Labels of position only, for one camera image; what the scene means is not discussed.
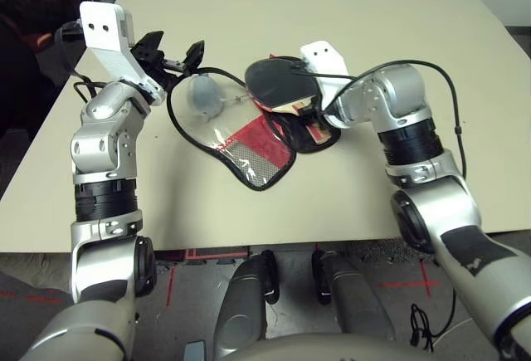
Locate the grey robot torso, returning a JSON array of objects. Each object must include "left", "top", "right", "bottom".
[{"left": 231, "top": 333, "right": 432, "bottom": 361}]

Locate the grey right robot leg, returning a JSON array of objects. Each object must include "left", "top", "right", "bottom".
[{"left": 311, "top": 251, "right": 395, "bottom": 341}]

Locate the grey left robot leg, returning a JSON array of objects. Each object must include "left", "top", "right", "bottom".
[{"left": 216, "top": 251, "right": 280, "bottom": 352}]

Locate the grey robot leg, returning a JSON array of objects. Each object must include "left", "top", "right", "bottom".
[
  {"left": 311, "top": 251, "right": 395, "bottom": 341},
  {"left": 216, "top": 251, "right": 280, "bottom": 352}
]

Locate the small grey blue box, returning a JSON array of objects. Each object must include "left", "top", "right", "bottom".
[{"left": 183, "top": 339, "right": 207, "bottom": 361}]

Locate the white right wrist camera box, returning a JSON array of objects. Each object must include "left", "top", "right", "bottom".
[{"left": 299, "top": 40, "right": 362, "bottom": 129}]

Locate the black rubber ping-pong paddle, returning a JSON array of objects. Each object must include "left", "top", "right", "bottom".
[{"left": 244, "top": 56, "right": 333, "bottom": 144}]

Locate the white floor cable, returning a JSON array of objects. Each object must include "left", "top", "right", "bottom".
[{"left": 431, "top": 316, "right": 475, "bottom": 344}]

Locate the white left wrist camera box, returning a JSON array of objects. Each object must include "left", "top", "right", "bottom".
[{"left": 78, "top": 1, "right": 166, "bottom": 107}]

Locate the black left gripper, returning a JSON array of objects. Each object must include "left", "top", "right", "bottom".
[{"left": 131, "top": 31, "right": 206, "bottom": 89}]

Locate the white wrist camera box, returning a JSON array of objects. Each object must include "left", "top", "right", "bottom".
[
  {"left": 299, "top": 40, "right": 362, "bottom": 129},
  {"left": 78, "top": 1, "right": 166, "bottom": 107}
]

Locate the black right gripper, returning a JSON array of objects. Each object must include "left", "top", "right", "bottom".
[{"left": 296, "top": 102, "right": 331, "bottom": 130}]

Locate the black red paddle case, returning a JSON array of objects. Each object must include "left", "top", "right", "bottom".
[{"left": 166, "top": 52, "right": 342, "bottom": 192}]

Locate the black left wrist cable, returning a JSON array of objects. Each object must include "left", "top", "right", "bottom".
[{"left": 53, "top": 20, "right": 100, "bottom": 105}]

